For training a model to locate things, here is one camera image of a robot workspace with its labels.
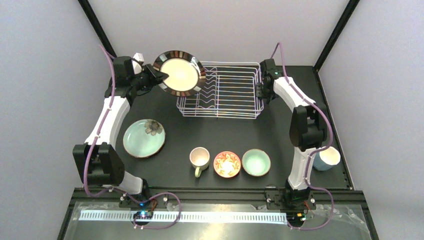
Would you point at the light blue mug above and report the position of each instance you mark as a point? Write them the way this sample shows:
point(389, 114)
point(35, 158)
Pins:
point(326, 159)

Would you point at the black frame post right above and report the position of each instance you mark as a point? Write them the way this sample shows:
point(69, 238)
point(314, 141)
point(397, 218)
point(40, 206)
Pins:
point(335, 34)

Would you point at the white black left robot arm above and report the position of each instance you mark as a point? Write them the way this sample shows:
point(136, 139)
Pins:
point(99, 166)

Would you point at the black striped rim dinner plate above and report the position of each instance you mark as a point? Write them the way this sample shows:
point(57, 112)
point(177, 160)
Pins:
point(186, 73)

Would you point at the black frame post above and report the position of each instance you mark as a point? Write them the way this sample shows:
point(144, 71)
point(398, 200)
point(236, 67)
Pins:
point(335, 34)
point(96, 25)

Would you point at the white led light strip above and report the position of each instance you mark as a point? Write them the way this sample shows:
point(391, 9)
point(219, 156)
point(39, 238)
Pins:
point(277, 218)

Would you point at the black frame post left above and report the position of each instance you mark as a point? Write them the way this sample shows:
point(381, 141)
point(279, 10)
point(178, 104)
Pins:
point(96, 25)

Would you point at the white wire dish rack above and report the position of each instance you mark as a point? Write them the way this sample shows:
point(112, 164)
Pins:
point(230, 92)

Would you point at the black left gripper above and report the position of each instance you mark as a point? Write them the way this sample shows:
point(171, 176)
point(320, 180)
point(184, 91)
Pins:
point(150, 74)

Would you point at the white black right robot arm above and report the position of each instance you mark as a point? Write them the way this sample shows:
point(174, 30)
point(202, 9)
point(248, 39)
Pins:
point(308, 129)

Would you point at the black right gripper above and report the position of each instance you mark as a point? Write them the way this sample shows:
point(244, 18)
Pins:
point(260, 90)

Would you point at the green glazed small bowl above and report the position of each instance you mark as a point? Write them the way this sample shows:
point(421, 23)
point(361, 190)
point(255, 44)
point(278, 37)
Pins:
point(256, 162)

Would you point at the cream mug green handle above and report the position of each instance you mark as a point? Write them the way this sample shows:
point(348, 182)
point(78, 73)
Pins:
point(200, 159)

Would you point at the green flower plate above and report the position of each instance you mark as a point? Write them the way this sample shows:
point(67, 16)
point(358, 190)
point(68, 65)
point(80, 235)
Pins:
point(144, 138)

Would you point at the orange floral small bowl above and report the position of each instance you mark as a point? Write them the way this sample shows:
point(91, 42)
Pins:
point(227, 164)

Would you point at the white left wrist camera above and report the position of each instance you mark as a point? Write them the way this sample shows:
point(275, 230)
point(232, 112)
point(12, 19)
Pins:
point(137, 62)

